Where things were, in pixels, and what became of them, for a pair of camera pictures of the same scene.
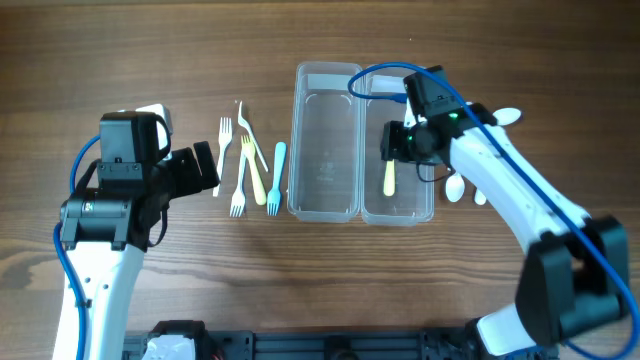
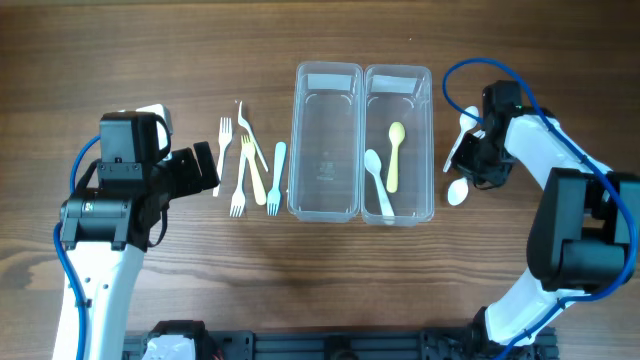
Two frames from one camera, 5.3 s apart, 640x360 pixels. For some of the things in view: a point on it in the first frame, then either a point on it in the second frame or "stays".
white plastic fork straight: x=225 y=132 stays
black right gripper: x=395 y=141 -> x=473 y=157
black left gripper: x=187 y=170 stays
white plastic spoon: x=479 y=198 -> x=373 y=164
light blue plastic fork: x=274 y=198 stays
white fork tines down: x=238 y=202 stays
